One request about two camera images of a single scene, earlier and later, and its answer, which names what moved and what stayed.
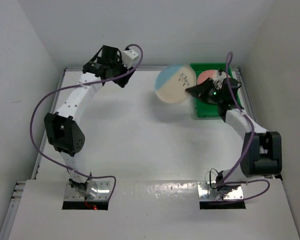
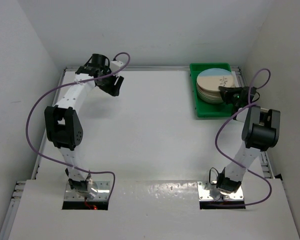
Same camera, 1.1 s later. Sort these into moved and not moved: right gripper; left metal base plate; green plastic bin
Moved: right gripper
Not moved: left metal base plate; green plastic bin
